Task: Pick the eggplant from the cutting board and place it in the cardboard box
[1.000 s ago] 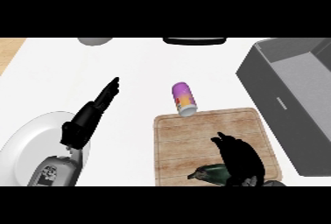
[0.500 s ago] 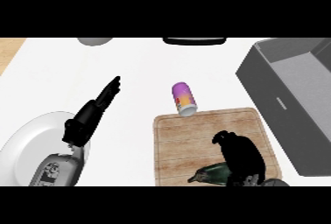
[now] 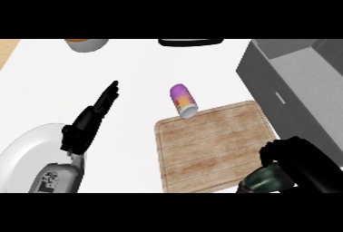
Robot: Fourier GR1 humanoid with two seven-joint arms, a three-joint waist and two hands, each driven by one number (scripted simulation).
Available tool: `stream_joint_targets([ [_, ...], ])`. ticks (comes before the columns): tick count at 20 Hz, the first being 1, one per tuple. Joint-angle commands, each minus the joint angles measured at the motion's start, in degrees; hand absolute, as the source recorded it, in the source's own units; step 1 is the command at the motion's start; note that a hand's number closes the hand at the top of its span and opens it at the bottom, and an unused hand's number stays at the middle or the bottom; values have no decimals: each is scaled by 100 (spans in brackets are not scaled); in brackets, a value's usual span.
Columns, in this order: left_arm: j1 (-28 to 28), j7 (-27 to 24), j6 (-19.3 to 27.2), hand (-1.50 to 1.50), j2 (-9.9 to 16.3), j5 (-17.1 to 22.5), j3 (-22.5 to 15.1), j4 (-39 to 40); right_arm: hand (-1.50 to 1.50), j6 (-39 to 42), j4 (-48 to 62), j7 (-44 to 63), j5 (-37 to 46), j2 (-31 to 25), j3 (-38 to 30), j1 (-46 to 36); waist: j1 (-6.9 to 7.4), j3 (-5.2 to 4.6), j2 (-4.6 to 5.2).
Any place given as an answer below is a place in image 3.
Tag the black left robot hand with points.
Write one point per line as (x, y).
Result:
(85, 124)

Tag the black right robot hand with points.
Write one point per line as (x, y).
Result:
(303, 163)

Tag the dark green eggplant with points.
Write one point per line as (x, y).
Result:
(265, 181)

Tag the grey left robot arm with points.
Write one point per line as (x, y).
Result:
(58, 176)

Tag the wooden cutting board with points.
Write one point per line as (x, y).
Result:
(215, 148)

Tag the grey cardboard box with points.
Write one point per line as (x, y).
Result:
(295, 90)

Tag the white round plate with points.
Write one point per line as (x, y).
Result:
(27, 160)

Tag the purple and orange can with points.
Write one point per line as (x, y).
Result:
(182, 99)

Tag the grey cup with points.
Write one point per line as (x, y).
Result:
(88, 44)

